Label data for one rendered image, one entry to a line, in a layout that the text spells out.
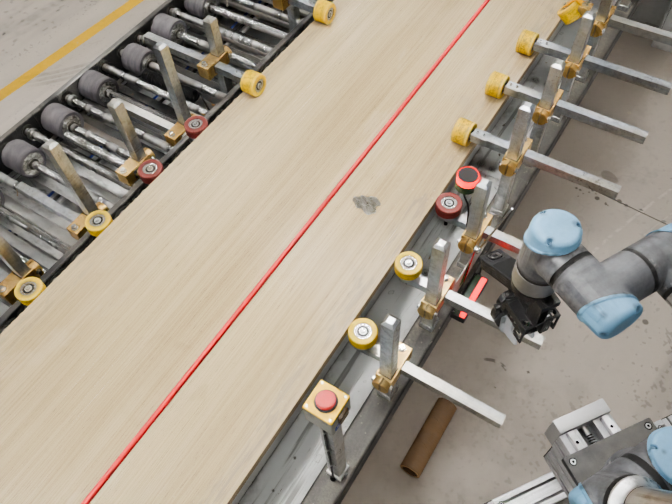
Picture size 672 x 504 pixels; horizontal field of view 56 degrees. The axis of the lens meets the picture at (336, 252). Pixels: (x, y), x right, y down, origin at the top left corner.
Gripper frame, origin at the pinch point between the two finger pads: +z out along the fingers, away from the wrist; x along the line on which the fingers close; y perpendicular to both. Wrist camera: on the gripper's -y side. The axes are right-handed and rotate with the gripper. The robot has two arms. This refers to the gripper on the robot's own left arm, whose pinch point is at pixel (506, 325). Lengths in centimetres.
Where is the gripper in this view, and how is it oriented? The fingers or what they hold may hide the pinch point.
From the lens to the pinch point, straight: 125.9
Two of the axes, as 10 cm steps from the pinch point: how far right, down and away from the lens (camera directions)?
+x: 9.2, -3.5, 1.8
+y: 3.9, 7.6, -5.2
